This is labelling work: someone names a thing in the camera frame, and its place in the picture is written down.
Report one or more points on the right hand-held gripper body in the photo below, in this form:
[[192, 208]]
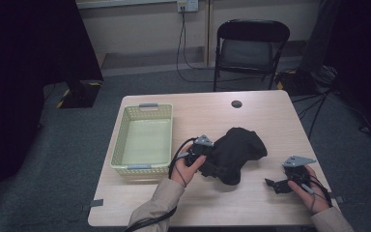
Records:
[[298, 174]]

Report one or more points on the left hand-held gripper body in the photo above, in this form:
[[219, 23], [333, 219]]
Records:
[[199, 151]]

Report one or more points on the black cloth garment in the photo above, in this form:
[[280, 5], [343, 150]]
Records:
[[235, 154]]

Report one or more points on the pale green plastic basket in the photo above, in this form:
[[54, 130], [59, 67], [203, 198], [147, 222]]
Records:
[[145, 141]]

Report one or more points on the person's left hand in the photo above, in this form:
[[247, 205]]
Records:
[[183, 170]]

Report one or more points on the person's right hand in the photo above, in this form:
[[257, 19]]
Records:
[[312, 196]]

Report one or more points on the grey tape strip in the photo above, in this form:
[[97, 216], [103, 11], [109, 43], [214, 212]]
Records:
[[339, 199], [96, 203]]

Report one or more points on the dark round table grommet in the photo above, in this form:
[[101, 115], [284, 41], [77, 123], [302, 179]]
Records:
[[236, 104]]

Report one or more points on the black stand base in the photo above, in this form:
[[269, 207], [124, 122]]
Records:
[[296, 83], [80, 95]]

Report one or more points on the black folding chair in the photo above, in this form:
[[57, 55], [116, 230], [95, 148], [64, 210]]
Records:
[[252, 31]]

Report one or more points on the dark curtain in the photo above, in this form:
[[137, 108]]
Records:
[[364, 58], [19, 64]]

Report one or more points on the grey hanging cloth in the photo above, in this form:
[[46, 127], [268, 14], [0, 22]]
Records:
[[315, 35]]

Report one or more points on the white wall socket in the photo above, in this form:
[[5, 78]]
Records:
[[187, 5]]

